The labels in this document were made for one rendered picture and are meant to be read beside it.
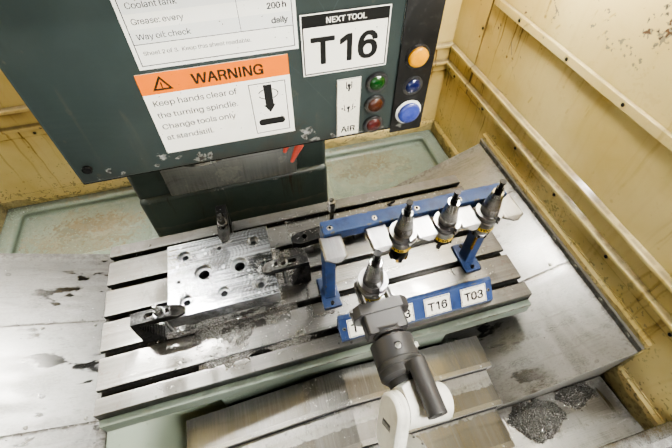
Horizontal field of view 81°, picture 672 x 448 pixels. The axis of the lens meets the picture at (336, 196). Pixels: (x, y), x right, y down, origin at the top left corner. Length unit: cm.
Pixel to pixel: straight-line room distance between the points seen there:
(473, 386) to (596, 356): 36
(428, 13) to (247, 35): 19
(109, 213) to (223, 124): 156
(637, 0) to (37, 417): 189
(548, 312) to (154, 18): 131
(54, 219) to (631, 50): 213
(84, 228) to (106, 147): 151
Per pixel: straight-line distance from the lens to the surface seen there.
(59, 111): 50
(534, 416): 146
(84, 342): 161
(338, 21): 45
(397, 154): 203
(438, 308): 118
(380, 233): 92
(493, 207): 98
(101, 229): 197
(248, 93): 47
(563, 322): 144
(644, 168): 124
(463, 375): 135
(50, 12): 44
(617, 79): 125
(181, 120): 49
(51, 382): 157
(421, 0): 47
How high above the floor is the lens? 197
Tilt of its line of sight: 50 degrees down
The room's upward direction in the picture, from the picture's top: straight up
